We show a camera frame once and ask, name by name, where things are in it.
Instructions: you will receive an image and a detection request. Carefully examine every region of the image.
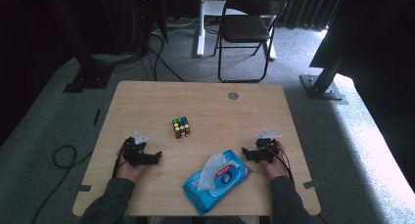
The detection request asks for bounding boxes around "multicoloured puzzle cube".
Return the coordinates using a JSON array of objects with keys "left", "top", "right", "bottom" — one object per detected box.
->
[{"left": 171, "top": 115, "right": 192, "bottom": 140}]

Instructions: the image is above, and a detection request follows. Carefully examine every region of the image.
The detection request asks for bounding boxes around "left hand-held gripper cable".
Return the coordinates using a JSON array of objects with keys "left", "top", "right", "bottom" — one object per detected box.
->
[{"left": 112, "top": 145, "right": 127, "bottom": 179}]

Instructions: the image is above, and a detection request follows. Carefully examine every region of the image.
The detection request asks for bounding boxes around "hand-held gripper cable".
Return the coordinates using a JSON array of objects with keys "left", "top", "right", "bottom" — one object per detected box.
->
[
  {"left": 112, "top": 145, "right": 127, "bottom": 179},
  {"left": 266, "top": 141, "right": 297, "bottom": 188}
]

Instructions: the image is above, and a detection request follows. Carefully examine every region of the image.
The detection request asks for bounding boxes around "person's right hand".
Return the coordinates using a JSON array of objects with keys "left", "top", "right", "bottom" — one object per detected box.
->
[{"left": 260, "top": 140, "right": 290, "bottom": 180}]

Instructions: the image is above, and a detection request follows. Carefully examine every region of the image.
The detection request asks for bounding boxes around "dark cloth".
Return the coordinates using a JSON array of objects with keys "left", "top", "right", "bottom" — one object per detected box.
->
[{"left": 308, "top": 0, "right": 415, "bottom": 190}]

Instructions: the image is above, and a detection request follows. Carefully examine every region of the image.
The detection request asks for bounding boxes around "black folding chair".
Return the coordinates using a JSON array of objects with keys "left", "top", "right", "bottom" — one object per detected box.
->
[{"left": 213, "top": 0, "right": 288, "bottom": 84}]

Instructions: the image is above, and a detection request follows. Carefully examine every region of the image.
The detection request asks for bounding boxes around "black looped floor cable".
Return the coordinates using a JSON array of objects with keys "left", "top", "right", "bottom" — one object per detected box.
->
[{"left": 30, "top": 144, "right": 94, "bottom": 224}]

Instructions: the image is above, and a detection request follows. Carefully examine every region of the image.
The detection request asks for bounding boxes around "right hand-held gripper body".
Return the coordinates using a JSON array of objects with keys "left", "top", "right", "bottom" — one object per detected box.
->
[{"left": 254, "top": 130, "right": 283, "bottom": 163}]

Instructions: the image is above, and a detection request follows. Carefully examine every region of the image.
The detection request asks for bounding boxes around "white floor cable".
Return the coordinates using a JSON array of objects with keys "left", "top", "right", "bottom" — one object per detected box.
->
[{"left": 152, "top": 17, "right": 201, "bottom": 36}]

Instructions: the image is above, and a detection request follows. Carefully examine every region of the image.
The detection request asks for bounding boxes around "white wet wipe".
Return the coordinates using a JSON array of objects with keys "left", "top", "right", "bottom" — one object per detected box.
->
[{"left": 196, "top": 153, "right": 229, "bottom": 193}]

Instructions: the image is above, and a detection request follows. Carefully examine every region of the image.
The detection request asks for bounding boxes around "white desk frame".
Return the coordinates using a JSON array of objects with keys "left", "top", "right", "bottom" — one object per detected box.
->
[{"left": 195, "top": 0, "right": 278, "bottom": 62}]

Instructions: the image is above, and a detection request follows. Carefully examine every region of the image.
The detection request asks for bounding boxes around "dark pleated curtain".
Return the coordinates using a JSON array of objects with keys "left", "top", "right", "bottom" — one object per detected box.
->
[{"left": 277, "top": 0, "right": 347, "bottom": 31}]

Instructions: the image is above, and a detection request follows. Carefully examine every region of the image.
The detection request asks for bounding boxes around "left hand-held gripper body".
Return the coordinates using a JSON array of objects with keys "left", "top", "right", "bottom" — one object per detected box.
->
[{"left": 121, "top": 130, "right": 155, "bottom": 168}]

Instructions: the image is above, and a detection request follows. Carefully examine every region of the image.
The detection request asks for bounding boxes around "right hand-held gripper cable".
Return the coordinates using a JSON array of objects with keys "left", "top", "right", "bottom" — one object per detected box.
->
[{"left": 266, "top": 141, "right": 297, "bottom": 188}]

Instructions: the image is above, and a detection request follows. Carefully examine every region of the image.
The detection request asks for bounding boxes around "person's left hand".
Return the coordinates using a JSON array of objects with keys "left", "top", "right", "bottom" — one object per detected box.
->
[{"left": 115, "top": 153, "right": 147, "bottom": 184}]

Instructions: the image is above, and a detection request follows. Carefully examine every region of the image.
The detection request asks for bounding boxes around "blue wet wipe pack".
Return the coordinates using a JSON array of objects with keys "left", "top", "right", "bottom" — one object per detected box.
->
[{"left": 182, "top": 149, "right": 254, "bottom": 216}]

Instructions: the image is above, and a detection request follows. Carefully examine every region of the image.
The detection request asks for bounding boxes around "black metal stand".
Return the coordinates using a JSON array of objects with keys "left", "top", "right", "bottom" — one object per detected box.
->
[
  {"left": 48, "top": 0, "right": 115, "bottom": 94},
  {"left": 299, "top": 27, "right": 349, "bottom": 106}
]

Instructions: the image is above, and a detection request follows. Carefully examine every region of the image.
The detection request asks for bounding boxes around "dark equipment rack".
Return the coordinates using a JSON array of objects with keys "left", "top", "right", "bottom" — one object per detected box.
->
[{"left": 97, "top": 0, "right": 169, "bottom": 57}]

